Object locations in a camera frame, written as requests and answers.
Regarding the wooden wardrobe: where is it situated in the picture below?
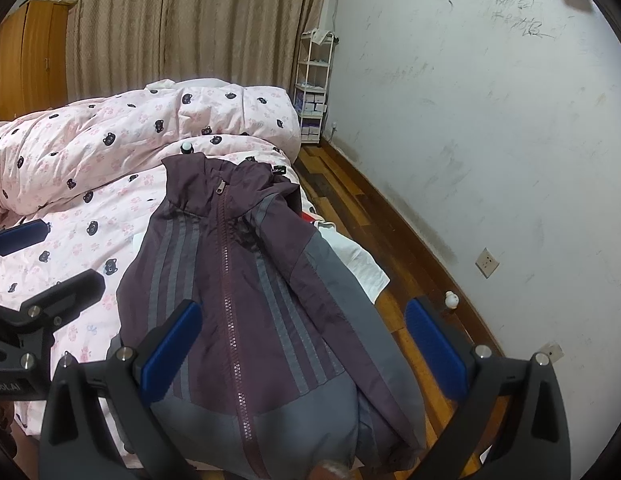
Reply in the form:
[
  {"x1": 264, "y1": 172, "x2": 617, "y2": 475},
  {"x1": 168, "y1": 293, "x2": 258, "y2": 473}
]
[{"x1": 0, "y1": 0, "x2": 71, "y2": 122}]

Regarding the pink bear print bed sheet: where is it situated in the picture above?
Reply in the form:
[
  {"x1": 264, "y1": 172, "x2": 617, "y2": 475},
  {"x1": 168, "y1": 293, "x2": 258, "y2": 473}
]
[{"x1": 0, "y1": 135, "x2": 319, "y2": 461}]

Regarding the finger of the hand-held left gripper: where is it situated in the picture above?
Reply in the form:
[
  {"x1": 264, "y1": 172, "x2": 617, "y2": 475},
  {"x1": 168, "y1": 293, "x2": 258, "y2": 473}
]
[
  {"x1": 0, "y1": 268, "x2": 106, "y2": 348},
  {"x1": 0, "y1": 219, "x2": 52, "y2": 263}
]

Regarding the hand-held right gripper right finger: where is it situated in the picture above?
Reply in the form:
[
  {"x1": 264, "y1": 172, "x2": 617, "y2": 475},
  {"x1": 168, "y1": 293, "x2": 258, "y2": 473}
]
[{"x1": 405, "y1": 296, "x2": 572, "y2": 480}]

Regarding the purple and grey zip jacket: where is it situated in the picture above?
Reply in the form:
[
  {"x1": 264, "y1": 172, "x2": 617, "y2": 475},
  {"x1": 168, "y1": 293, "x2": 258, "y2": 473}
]
[{"x1": 106, "y1": 154, "x2": 427, "y2": 480}]

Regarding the red and white jersey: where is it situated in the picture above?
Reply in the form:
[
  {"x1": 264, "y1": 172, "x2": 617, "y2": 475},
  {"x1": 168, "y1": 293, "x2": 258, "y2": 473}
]
[{"x1": 133, "y1": 210, "x2": 391, "y2": 307}]

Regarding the pink bear print quilt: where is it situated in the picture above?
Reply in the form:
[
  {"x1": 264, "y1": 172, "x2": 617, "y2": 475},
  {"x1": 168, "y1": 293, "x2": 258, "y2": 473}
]
[{"x1": 0, "y1": 78, "x2": 302, "y2": 228}]

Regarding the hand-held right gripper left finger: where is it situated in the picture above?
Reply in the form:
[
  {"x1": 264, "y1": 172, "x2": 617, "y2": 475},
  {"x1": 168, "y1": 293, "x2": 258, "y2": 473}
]
[{"x1": 39, "y1": 300, "x2": 204, "y2": 480}]

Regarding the white shelf rack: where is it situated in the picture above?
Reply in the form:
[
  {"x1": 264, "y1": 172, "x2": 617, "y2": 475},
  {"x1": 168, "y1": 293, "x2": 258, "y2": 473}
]
[{"x1": 293, "y1": 30, "x2": 337, "y2": 143}]

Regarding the beige curtain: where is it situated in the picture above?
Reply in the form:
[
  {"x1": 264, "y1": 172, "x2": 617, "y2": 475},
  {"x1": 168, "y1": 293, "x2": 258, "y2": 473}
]
[{"x1": 44, "y1": 0, "x2": 334, "y2": 106}]

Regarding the stack of white boxes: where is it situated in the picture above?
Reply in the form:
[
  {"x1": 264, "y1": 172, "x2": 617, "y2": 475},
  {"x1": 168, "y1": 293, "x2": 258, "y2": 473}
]
[{"x1": 295, "y1": 85, "x2": 327, "y2": 141}]

